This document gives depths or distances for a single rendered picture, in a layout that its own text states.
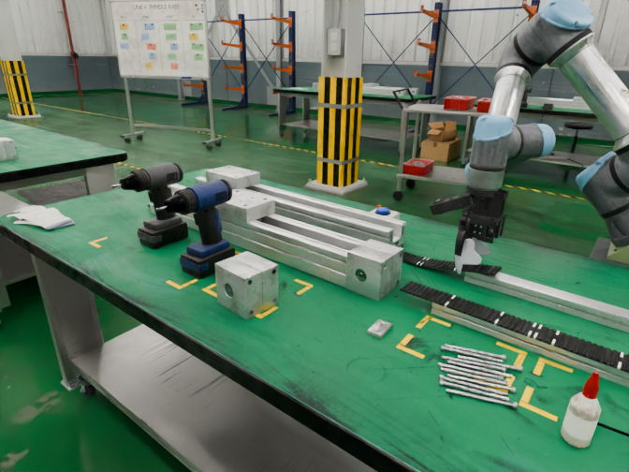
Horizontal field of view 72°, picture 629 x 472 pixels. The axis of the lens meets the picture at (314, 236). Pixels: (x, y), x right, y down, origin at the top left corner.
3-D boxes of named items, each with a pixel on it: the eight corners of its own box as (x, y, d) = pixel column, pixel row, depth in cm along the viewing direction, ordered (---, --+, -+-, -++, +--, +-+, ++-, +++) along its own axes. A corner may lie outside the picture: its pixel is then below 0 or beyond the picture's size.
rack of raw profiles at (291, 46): (180, 105, 1160) (171, 13, 1076) (207, 103, 1226) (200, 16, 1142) (270, 117, 976) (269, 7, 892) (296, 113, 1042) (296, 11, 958)
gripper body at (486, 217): (491, 247, 96) (501, 195, 92) (454, 237, 101) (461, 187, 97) (502, 237, 102) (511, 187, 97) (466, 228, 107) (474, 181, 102)
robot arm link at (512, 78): (491, 51, 131) (452, 177, 111) (518, 23, 121) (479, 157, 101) (522, 70, 133) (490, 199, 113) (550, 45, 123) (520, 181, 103)
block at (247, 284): (286, 299, 96) (286, 260, 92) (246, 320, 88) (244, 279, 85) (257, 284, 102) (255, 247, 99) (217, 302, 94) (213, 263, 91)
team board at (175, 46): (120, 143, 659) (97, -2, 584) (141, 139, 703) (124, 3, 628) (208, 151, 618) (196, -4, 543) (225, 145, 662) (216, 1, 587)
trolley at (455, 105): (499, 199, 430) (519, 93, 391) (494, 215, 384) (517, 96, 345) (398, 185, 470) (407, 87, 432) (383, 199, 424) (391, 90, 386)
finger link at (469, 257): (475, 281, 99) (484, 243, 97) (449, 273, 103) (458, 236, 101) (478, 279, 102) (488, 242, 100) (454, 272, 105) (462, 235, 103)
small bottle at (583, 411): (569, 449, 60) (592, 382, 56) (554, 428, 64) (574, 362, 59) (595, 449, 60) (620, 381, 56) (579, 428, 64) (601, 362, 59)
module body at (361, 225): (403, 249, 122) (406, 221, 119) (386, 261, 115) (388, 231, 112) (217, 194, 168) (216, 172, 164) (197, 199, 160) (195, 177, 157)
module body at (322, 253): (368, 272, 108) (370, 242, 105) (344, 288, 101) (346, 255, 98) (176, 205, 154) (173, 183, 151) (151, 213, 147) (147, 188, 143)
